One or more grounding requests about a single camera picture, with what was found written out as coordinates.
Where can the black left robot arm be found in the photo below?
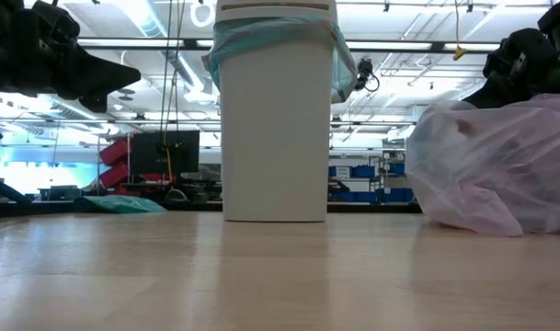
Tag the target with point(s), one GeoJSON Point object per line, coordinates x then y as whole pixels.
{"type": "Point", "coordinates": [3, 55]}

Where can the black monitor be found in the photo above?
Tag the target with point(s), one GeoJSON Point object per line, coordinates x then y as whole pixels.
{"type": "Point", "coordinates": [146, 151]}

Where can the white plastic trash bin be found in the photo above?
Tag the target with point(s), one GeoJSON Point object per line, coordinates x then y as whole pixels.
{"type": "Point", "coordinates": [275, 138]}

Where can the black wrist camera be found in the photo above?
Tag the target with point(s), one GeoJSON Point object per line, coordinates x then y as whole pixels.
{"type": "Point", "coordinates": [509, 50]}
{"type": "Point", "coordinates": [54, 23]}

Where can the blue crate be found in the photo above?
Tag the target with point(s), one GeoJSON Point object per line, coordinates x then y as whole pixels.
{"type": "Point", "coordinates": [331, 172]}
{"type": "Point", "coordinates": [362, 172]}
{"type": "Point", "coordinates": [396, 169]}

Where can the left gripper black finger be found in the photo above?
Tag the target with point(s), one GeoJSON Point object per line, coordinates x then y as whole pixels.
{"type": "Point", "coordinates": [109, 78]}

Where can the blue plastic bag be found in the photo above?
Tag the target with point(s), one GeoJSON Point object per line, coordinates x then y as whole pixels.
{"type": "Point", "coordinates": [261, 34]}

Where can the black ceiling camera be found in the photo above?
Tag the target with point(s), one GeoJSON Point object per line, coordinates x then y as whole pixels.
{"type": "Point", "coordinates": [366, 73]}

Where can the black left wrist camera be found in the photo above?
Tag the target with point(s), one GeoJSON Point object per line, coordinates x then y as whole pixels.
{"type": "Point", "coordinates": [54, 23]}

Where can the yellow hanging tag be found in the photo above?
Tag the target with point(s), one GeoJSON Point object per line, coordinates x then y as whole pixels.
{"type": "Point", "coordinates": [459, 51]}

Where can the white swing bin lid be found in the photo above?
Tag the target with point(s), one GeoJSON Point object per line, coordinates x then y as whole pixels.
{"type": "Point", "coordinates": [275, 11]}

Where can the pink trash bag blue rim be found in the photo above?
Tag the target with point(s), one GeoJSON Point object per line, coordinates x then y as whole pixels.
{"type": "Point", "coordinates": [491, 165]}

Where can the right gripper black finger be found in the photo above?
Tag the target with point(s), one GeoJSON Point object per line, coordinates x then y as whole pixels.
{"type": "Point", "coordinates": [486, 97]}

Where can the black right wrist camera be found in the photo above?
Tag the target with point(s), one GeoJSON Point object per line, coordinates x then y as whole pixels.
{"type": "Point", "coordinates": [509, 50]}

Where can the red stacked crates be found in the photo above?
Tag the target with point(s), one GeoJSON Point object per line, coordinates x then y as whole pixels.
{"type": "Point", "coordinates": [116, 163]}

